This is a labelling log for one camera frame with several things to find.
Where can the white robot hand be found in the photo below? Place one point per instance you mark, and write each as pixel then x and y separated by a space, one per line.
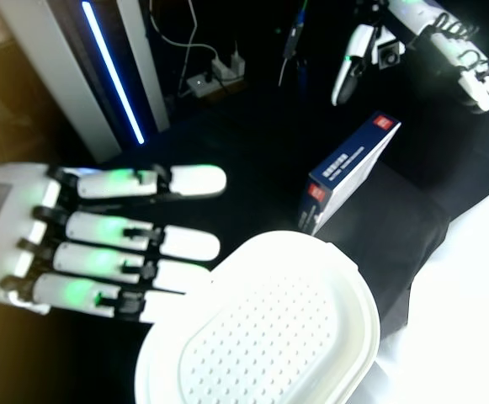
pixel 113 252
pixel 475 84

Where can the blue and white calculator box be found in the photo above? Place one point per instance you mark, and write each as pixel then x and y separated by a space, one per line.
pixel 345 172

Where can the black table cloth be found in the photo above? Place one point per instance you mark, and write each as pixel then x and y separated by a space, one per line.
pixel 261 168

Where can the white dotted plastic tray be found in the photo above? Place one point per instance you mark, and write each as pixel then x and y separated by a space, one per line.
pixel 269 328

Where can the white pillar with blue light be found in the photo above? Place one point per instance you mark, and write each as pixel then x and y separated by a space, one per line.
pixel 63 80

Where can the white power strip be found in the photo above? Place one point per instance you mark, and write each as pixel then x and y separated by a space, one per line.
pixel 202 85

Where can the white cloth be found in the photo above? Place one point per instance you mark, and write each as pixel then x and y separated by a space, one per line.
pixel 463 303

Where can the white plug adapter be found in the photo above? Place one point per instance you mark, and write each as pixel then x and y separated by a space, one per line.
pixel 229 65

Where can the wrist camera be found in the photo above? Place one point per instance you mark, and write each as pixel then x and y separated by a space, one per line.
pixel 389 54

